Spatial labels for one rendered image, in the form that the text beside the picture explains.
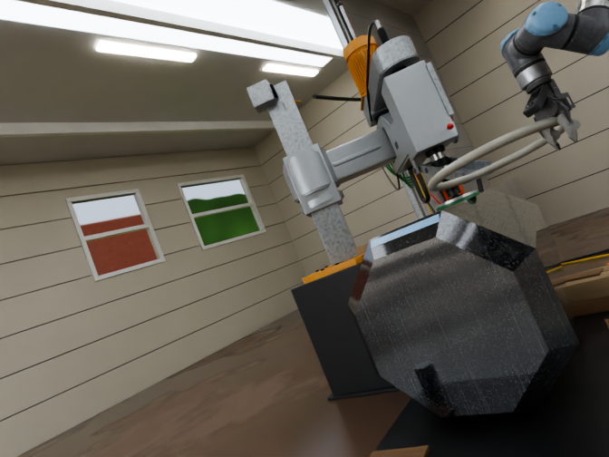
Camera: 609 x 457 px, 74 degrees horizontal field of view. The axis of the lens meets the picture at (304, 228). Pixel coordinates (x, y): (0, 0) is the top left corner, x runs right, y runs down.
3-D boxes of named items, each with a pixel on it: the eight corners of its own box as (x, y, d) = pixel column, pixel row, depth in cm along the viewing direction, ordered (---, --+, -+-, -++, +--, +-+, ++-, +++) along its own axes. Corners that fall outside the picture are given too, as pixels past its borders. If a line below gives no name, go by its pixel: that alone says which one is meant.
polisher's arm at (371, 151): (293, 199, 258) (278, 164, 260) (296, 206, 292) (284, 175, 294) (401, 155, 256) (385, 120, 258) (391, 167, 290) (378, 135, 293)
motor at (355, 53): (361, 111, 292) (339, 62, 295) (401, 93, 289) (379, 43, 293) (362, 97, 264) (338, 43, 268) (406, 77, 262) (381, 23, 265)
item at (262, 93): (248, 112, 267) (239, 92, 269) (265, 114, 282) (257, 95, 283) (269, 96, 255) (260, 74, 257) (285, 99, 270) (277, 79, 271)
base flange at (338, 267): (301, 285, 265) (298, 278, 265) (338, 267, 304) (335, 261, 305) (362, 262, 236) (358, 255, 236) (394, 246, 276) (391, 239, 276)
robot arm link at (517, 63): (505, 31, 120) (492, 51, 130) (524, 67, 118) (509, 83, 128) (535, 19, 120) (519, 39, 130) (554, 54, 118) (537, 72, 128)
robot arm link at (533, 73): (534, 62, 118) (507, 82, 126) (541, 76, 117) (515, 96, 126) (552, 59, 121) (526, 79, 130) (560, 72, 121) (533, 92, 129)
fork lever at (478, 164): (413, 174, 231) (410, 166, 230) (445, 160, 229) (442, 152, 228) (457, 188, 163) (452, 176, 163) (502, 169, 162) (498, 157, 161)
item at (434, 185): (420, 201, 167) (418, 195, 167) (536, 154, 162) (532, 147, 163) (443, 170, 119) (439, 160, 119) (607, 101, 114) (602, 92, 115)
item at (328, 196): (291, 222, 270) (268, 166, 273) (319, 215, 298) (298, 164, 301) (331, 201, 249) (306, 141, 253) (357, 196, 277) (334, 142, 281)
